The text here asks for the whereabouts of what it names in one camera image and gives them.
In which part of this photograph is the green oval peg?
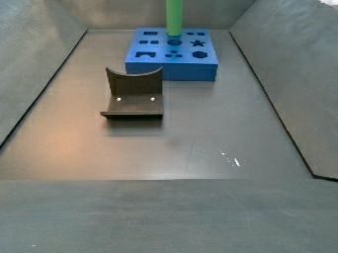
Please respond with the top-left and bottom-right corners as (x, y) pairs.
(167, 0), (181, 36)

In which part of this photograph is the blue foam shape-sorter block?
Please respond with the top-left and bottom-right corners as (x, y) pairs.
(124, 28), (217, 81)

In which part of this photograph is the black curved holder bracket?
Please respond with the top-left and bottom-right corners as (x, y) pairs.
(100, 68), (164, 119)

